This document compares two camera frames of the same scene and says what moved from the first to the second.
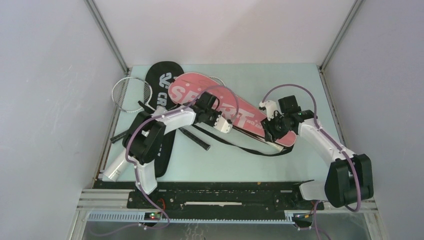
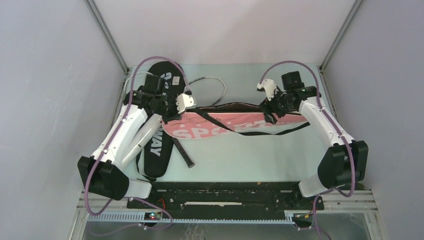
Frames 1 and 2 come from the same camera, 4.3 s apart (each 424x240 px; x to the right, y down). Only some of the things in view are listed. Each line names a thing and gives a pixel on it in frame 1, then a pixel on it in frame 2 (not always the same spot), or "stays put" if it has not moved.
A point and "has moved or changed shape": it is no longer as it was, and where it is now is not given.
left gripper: x=217 y=113 -> x=176 y=115
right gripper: x=271 y=134 -> x=267 y=107
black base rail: x=232 y=196 stays put
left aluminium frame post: x=126 y=71 stays put
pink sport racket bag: x=184 y=88 has moved or changed shape
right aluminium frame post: x=355 y=7 stays put
